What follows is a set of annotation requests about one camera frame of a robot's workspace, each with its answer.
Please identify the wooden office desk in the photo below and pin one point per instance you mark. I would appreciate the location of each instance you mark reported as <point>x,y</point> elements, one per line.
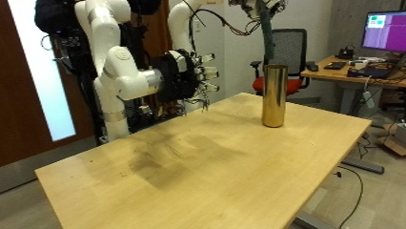
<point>334,74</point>

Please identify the brown door with window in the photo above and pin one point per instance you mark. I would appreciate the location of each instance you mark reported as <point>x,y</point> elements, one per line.
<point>25,95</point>

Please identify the black desk phone dock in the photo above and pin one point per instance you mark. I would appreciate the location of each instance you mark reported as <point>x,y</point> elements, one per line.
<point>346,53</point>

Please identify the cardboard box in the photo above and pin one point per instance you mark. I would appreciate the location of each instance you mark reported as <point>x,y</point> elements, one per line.
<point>393,140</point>

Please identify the black computer mouse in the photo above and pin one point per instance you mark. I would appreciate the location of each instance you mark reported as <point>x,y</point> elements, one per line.
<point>313,67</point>

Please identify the black keyboard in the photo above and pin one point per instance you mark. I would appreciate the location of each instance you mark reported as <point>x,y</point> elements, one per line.
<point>334,65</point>

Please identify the white hanging power strip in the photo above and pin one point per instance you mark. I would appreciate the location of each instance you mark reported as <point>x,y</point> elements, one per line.
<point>367,99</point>

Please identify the gold cylinder vase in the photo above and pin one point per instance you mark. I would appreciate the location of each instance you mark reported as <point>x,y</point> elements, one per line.
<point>274,95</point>

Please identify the computer monitor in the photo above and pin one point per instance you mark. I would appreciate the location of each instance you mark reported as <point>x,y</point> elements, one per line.
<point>386,31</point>

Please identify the black red office chair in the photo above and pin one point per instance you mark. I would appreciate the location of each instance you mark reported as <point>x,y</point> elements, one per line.
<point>289,44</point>

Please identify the grey table frame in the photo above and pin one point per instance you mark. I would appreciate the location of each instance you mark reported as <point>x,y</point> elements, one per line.
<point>363,165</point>

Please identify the black laptop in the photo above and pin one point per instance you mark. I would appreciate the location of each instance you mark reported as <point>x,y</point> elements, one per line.
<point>371,71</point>

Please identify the artificial flower bouquet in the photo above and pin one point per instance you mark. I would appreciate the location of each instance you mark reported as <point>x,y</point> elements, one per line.
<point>266,35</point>

